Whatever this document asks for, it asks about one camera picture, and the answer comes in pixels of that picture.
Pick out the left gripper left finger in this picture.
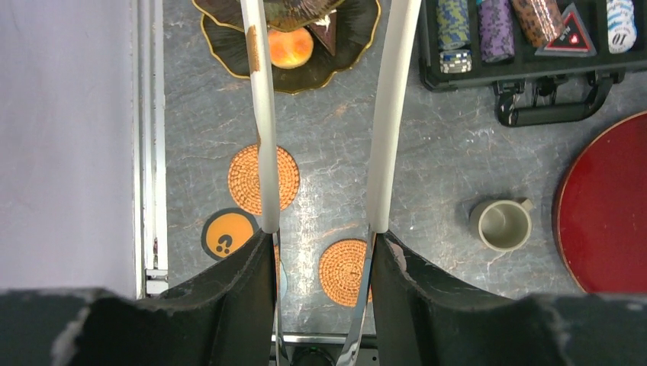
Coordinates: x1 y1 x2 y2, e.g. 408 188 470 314
1 232 277 365

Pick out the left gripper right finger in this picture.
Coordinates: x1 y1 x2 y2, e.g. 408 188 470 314
371 233 646 365

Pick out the red round tray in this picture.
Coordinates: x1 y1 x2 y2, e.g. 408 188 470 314
552 112 646 294

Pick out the orange peach bun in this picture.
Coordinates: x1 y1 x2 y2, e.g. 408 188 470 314
268 27 314 69

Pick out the chocolate cake slice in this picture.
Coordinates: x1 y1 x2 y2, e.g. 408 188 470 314
307 11 336 56

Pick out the blue round coaster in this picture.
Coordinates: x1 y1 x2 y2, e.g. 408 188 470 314
278 262 288 299

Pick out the orange black coaster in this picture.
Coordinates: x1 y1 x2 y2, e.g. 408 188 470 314
201 207 259 261

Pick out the woven coaster front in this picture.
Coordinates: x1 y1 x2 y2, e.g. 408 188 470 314
319 239 366 307

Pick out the woven coaster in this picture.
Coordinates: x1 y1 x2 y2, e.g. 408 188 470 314
319 239 366 307
227 144 300 216

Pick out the small grey-green cup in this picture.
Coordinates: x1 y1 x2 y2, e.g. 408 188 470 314
468 198 534 252

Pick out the woven coaster left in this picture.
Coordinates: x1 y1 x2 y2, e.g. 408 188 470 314
227 144 300 216

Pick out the black poker chip case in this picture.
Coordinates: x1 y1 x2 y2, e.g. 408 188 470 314
417 1 646 127

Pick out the three-tier dessert stand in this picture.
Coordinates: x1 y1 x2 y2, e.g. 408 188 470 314
193 1 381 95

